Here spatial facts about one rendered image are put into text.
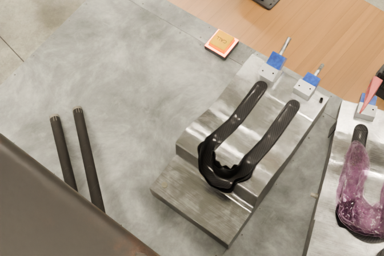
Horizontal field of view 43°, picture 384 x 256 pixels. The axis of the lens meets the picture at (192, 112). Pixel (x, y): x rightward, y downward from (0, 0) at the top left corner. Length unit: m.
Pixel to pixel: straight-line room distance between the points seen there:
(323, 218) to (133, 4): 0.94
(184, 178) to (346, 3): 0.82
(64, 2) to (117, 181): 1.64
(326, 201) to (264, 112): 0.29
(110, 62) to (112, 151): 0.31
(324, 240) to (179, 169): 0.42
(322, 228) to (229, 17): 0.77
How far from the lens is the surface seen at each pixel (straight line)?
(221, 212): 1.32
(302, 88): 1.42
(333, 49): 1.65
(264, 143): 1.37
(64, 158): 1.44
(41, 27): 2.84
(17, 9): 2.96
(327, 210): 1.34
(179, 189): 1.35
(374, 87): 1.10
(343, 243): 1.29
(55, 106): 1.59
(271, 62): 1.43
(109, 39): 1.68
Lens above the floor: 2.14
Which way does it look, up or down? 63 degrees down
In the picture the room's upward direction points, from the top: 7 degrees counter-clockwise
